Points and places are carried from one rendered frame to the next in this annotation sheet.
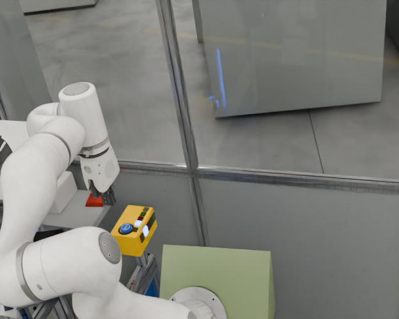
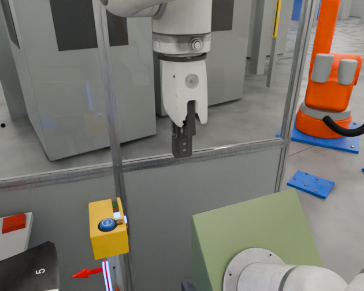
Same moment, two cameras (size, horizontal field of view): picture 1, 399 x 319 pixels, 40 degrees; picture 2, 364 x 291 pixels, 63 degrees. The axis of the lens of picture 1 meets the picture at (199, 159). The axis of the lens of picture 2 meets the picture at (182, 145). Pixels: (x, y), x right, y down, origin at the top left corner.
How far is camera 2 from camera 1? 1.14 m
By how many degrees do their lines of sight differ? 35
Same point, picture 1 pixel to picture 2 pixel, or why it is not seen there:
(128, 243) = (116, 239)
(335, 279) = not seen: hidden behind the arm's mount
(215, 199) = (138, 189)
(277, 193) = (192, 170)
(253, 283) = (294, 224)
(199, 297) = (254, 258)
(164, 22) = (98, 8)
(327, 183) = (229, 152)
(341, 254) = not seen: hidden behind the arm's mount
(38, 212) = not seen: outside the picture
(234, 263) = (269, 210)
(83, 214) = (3, 242)
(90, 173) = (195, 87)
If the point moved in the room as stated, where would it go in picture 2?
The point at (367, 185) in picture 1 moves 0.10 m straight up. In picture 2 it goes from (256, 145) to (259, 127)
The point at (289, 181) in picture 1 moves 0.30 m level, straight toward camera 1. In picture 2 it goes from (202, 156) to (243, 189)
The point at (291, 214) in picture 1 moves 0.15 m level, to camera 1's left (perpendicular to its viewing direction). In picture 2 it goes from (201, 186) to (178, 198)
